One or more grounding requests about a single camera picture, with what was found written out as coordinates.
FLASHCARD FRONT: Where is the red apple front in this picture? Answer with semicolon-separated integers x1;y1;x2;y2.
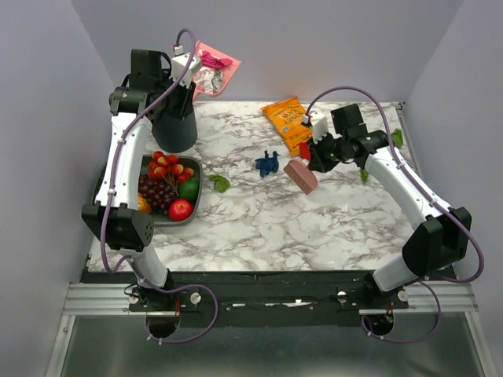
168;199;194;222

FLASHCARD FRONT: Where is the red paper scrap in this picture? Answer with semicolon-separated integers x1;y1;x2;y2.
298;142;311;161

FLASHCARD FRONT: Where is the blue paper scrap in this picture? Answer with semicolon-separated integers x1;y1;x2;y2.
255;151;279;178

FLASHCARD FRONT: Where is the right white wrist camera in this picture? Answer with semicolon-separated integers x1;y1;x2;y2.
310;112;329;144

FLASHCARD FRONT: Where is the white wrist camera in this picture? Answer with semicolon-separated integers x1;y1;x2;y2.
170;53;202;88
310;112;329;144

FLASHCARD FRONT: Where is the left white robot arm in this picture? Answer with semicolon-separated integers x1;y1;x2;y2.
82;45;201;310

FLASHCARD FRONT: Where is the magenta paper scrap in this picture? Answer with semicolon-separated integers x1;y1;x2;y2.
200;50;233;70

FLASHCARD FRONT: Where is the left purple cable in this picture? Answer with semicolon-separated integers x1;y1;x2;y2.
99;27;219;345

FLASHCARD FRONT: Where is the dark grey waste bin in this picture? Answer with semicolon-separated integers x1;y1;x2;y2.
152;96;197;153

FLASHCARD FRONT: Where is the red cherry bunch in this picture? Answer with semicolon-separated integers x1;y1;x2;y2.
147;151;195;184

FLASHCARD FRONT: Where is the green lime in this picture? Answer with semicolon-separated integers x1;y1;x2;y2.
178;178;200;203

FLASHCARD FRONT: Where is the aluminium frame rail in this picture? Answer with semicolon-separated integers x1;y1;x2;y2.
63;280;479;317

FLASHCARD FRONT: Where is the grey paper scrap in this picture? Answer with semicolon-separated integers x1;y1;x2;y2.
193;67;223;94

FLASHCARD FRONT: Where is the white paper scrap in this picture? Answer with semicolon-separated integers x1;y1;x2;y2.
232;161;250;175

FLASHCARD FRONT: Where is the orange chips bag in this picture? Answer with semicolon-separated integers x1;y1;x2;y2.
261;97;312;157

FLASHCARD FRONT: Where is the green paper scrap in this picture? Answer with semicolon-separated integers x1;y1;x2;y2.
391;128;404;149
207;174;230;193
360;169;369;185

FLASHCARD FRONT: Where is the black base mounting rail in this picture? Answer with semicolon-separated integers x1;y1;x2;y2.
80;269;413;329

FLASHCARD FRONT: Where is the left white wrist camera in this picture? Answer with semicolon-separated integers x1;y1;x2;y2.
170;53;202;88

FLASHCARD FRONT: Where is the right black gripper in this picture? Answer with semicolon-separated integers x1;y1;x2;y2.
306;130;347;173

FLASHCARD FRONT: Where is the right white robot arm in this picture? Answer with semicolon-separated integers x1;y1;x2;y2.
302;104;472;308

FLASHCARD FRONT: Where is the grey fruit tray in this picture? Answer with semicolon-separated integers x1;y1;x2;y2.
88;155;204;228

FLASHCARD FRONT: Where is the dark grape bunch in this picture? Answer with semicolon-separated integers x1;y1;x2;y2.
138;174;178;216

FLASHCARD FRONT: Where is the pink dustpan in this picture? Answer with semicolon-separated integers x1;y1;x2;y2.
193;41;240;101

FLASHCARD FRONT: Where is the pink hand brush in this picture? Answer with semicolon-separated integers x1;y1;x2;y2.
283;159;318;196

